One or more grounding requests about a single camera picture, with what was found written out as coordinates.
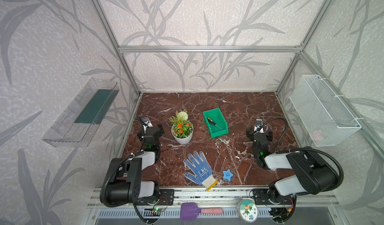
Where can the aluminium front rail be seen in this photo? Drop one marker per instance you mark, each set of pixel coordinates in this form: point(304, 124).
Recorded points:
point(227, 196)

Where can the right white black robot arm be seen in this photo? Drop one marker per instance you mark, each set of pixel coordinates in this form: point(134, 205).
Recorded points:
point(314, 171)

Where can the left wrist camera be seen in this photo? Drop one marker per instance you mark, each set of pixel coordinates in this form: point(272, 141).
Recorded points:
point(145, 123)

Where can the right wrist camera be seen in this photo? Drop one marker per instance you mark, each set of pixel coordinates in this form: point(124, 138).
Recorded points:
point(258, 126)

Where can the blue star toy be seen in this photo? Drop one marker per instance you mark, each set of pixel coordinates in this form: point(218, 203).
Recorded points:
point(227, 175)

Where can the round green sticker tin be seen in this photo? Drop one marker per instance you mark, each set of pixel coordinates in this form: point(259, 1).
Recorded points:
point(247, 210)

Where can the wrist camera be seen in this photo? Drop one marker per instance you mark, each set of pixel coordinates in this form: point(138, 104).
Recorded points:
point(258, 126)
point(145, 123)

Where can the clear plastic wall shelf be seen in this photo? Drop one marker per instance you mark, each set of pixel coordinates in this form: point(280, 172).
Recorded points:
point(79, 122)

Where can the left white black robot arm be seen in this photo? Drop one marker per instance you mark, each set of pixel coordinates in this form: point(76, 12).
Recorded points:
point(123, 183)

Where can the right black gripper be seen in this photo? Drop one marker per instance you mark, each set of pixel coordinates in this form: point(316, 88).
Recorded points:
point(259, 135)

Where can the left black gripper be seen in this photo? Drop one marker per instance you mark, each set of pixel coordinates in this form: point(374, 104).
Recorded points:
point(150, 130)

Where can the green plastic bin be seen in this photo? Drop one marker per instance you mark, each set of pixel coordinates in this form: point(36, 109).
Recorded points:
point(217, 116)

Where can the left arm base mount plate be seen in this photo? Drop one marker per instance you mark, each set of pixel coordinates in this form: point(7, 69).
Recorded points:
point(162, 197)

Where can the black handled screwdriver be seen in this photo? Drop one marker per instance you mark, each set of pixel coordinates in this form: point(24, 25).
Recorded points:
point(213, 123)

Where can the potted flower plant white pot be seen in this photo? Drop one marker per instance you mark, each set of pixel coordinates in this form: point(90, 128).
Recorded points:
point(182, 128)

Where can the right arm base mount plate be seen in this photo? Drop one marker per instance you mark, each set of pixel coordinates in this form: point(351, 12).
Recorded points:
point(271, 197)

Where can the white wire mesh basket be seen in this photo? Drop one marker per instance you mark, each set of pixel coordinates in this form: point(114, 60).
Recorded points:
point(321, 109)

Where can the purple pink spatula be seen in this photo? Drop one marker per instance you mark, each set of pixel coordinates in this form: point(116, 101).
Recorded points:
point(190, 211)

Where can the pink object in basket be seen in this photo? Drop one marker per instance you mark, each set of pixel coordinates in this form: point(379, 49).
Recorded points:
point(317, 136)

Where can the blue dotted work glove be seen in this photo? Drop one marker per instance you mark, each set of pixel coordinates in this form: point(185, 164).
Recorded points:
point(202, 173)

